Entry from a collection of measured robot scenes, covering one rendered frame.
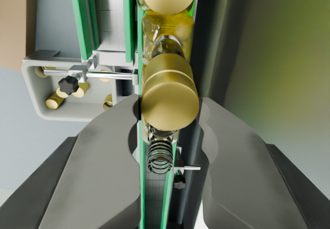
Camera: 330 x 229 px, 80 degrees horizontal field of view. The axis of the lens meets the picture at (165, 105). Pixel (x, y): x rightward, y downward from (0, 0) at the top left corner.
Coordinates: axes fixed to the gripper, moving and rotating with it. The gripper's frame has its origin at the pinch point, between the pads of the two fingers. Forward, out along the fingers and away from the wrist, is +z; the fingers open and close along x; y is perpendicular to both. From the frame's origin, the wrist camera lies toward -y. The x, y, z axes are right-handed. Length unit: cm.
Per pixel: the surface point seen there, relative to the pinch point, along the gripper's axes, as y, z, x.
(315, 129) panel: 3.4, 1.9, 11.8
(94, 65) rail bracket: 9.6, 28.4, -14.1
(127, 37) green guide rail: 2.1, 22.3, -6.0
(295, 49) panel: -1.2, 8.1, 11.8
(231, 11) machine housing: -0.7, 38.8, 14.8
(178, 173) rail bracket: 32.8, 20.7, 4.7
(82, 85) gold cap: 20.1, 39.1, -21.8
